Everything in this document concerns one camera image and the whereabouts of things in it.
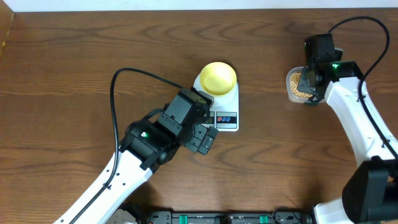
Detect yellow plastic bowl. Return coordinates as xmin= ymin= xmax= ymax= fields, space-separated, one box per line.
xmin=199 ymin=62 xmax=237 ymax=96

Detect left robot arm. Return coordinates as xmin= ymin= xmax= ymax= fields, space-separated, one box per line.
xmin=57 ymin=88 xmax=218 ymax=223

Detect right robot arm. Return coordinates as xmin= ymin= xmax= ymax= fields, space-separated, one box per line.
xmin=298 ymin=34 xmax=397 ymax=223

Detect white digital kitchen scale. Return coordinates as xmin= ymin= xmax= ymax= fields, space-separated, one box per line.
xmin=202 ymin=84 xmax=239 ymax=132

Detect soybeans in container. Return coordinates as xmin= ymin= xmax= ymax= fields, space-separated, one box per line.
xmin=290 ymin=72 xmax=312 ymax=98

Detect clear plastic container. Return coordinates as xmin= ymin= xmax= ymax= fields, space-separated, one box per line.
xmin=286 ymin=66 xmax=326 ymax=104

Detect left black cable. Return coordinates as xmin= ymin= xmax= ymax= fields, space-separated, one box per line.
xmin=68 ymin=67 xmax=184 ymax=224

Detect black cable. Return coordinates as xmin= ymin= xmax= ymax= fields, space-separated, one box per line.
xmin=328 ymin=16 xmax=398 ymax=159
xmin=68 ymin=67 xmax=184 ymax=224

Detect right black cable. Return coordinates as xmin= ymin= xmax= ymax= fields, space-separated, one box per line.
xmin=328 ymin=16 xmax=398 ymax=159

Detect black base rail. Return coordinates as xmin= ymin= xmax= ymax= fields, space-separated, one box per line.
xmin=118 ymin=203 xmax=315 ymax=224

